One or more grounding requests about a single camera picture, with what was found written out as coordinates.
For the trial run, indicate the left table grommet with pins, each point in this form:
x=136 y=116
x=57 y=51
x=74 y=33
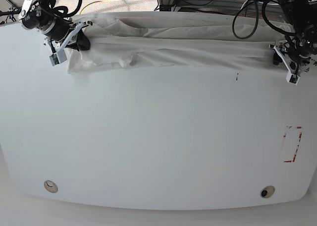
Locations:
x=50 y=186

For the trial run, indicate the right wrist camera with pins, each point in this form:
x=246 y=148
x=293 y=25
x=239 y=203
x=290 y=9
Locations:
x=58 y=58

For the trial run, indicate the red tape rectangle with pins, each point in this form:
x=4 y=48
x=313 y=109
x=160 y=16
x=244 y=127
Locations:
x=290 y=143

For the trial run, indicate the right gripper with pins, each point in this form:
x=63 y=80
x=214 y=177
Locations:
x=71 y=34

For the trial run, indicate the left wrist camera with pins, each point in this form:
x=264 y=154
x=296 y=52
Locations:
x=292 y=78

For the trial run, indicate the table grommet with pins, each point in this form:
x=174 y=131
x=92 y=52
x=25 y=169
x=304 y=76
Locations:
x=267 y=192
x=50 y=186

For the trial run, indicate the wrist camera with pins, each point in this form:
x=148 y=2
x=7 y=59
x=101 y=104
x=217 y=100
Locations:
x=58 y=58
x=292 y=78

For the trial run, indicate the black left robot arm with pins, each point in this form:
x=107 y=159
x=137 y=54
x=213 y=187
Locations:
x=300 y=44

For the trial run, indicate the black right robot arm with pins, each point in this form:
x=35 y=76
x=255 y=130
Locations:
x=37 y=13

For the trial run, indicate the right table grommet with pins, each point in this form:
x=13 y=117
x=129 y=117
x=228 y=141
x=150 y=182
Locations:
x=267 y=192

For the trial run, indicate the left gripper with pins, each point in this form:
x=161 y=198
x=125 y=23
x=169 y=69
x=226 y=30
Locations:
x=294 y=62

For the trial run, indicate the white printed T-shirt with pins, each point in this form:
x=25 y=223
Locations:
x=153 y=41

